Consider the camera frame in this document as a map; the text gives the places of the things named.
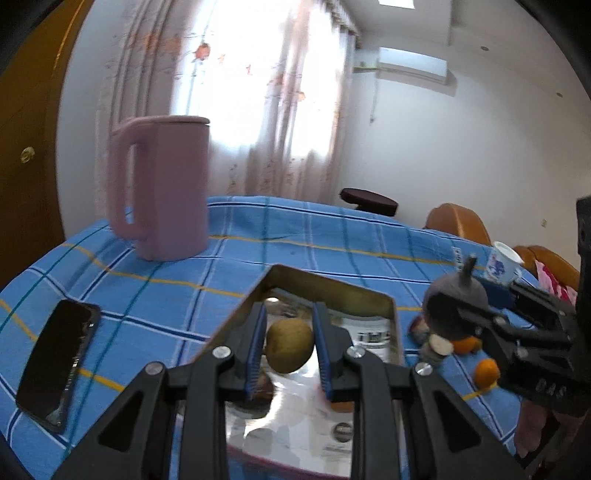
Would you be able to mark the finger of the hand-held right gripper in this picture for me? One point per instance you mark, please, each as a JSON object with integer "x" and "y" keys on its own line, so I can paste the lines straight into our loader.
{"x": 496, "y": 294}
{"x": 489, "y": 325}

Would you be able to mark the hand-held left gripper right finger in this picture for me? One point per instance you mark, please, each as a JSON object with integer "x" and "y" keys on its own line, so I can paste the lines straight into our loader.
{"x": 323, "y": 355}

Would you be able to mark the shiny metal tray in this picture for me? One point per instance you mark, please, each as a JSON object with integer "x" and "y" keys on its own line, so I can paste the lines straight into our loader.
{"x": 295, "y": 434}

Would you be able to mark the dark round stool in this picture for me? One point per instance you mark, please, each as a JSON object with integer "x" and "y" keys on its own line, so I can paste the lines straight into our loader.
{"x": 369, "y": 201}

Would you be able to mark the pink cloth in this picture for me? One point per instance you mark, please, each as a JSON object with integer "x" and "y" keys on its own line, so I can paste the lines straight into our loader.
{"x": 554, "y": 282}

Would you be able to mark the white air conditioner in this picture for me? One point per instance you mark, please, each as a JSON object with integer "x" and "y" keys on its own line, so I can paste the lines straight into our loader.
{"x": 411, "y": 64}

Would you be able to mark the small reddish fruit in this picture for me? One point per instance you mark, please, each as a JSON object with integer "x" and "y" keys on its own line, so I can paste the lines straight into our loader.
{"x": 418, "y": 331}

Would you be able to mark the black smartphone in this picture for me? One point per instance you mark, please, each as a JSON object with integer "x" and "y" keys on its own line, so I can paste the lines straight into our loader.
{"x": 57, "y": 364}

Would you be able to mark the pink pitcher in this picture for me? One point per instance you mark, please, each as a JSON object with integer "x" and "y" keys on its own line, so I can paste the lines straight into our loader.
{"x": 161, "y": 189}

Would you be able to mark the brown wooden door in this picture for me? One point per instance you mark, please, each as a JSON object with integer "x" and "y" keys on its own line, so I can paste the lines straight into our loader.
{"x": 27, "y": 147}

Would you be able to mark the orange tangerine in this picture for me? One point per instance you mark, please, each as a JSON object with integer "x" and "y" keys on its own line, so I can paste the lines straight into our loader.
{"x": 466, "y": 345}
{"x": 488, "y": 373}

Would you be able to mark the grey bird plush toy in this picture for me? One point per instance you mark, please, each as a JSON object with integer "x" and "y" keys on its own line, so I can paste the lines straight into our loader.
{"x": 450, "y": 304}

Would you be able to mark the ceiling light panel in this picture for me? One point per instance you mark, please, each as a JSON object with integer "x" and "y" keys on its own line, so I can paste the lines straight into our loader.
{"x": 397, "y": 2}

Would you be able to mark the blue plaid tablecloth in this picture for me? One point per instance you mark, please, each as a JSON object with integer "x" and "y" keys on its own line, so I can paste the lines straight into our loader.
{"x": 184, "y": 277}

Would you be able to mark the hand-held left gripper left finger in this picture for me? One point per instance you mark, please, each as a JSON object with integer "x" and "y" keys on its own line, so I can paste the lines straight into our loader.
{"x": 258, "y": 355}

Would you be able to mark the brass door knob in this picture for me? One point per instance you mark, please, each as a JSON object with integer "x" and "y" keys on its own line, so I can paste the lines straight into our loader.
{"x": 27, "y": 153}

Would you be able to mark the brown wooden chair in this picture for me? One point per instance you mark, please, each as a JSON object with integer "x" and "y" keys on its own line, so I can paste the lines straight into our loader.
{"x": 459, "y": 224}
{"x": 549, "y": 267}

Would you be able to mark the white blue paper cup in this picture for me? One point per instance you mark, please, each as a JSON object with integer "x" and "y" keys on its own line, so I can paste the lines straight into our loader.
{"x": 502, "y": 264}

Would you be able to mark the green-brown kiwi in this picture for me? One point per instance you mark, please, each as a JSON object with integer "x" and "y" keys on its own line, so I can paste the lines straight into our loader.
{"x": 289, "y": 346}

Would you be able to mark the sheer floral curtain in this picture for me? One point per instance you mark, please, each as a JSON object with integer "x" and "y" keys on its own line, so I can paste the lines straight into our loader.
{"x": 231, "y": 97}

